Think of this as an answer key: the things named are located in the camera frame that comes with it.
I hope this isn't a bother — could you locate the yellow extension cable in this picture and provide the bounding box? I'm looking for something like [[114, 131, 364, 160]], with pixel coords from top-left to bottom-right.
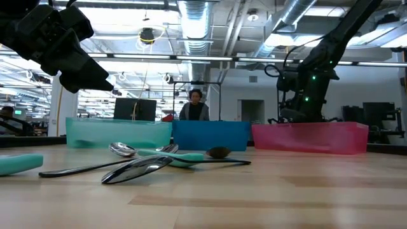
[[56, 90, 64, 137]]

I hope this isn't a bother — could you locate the teal-handled silver spoon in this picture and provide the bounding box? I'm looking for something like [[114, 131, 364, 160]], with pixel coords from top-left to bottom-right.
[[0, 153, 45, 176], [109, 142, 205, 169]]

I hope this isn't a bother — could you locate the black workstation equipment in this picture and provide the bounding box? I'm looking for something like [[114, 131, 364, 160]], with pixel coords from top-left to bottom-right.
[[341, 101, 406, 144]]

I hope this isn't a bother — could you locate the black ceiling device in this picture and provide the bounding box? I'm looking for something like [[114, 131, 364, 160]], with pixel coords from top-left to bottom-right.
[[139, 27, 156, 45]]

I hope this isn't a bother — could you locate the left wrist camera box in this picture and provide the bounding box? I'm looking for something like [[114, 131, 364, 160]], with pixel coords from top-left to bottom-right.
[[62, 5, 95, 41]]

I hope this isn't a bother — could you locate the person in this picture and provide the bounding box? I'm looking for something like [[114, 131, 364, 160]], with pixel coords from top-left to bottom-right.
[[178, 88, 210, 121], [0, 106, 16, 119]]

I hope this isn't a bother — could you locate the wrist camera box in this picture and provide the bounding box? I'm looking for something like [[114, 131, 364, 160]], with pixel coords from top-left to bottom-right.
[[276, 71, 301, 93], [62, 5, 95, 41]]

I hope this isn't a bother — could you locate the black spoon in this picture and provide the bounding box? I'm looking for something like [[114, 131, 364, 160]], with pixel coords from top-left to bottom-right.
[[38, 158, 141, 178], [100, 154, 252, 185]]

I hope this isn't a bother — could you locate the silver air duct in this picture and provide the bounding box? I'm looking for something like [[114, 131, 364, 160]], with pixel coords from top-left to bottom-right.
[[254, 0, 319, 58], [177, 0, 211, 108]]

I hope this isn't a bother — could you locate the blue plastic bin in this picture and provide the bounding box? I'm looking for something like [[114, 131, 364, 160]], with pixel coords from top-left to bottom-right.
[[171, 120, 252, 152]]

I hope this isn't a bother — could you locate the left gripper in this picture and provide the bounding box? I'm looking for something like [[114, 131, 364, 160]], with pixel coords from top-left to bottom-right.
[[18, 4, 114, 94]]

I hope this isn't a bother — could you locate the translucent teal plastic bin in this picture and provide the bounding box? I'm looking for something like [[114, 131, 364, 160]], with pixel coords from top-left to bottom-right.
[[66, 116, 173, 149]]

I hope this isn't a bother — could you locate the white square pillar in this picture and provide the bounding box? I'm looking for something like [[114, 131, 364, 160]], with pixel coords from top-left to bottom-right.
[[47, 73, 79, 137]]

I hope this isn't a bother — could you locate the black monitor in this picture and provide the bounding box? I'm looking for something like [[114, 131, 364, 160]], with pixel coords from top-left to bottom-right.
[[113, 97, 158, 122]]

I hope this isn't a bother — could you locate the blue-white patterned handle spoon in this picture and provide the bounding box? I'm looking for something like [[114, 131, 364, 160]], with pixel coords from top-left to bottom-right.
[[155, 143, 179, 155]]

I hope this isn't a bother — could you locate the translucent pink plastic bin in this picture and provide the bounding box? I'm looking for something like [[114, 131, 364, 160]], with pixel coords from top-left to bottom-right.
[[251, 121, 370, 156]]

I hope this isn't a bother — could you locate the black metal gantry frame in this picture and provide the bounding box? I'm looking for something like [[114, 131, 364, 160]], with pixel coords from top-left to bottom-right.
[[172, 81, 223, 121]]

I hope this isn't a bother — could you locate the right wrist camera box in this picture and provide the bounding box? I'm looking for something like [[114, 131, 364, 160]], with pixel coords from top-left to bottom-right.
[[276, 71, 301, 93]]

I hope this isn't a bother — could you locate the gray doorway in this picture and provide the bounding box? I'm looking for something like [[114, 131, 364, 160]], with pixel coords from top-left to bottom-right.
[[240, 99, 266, 125]]

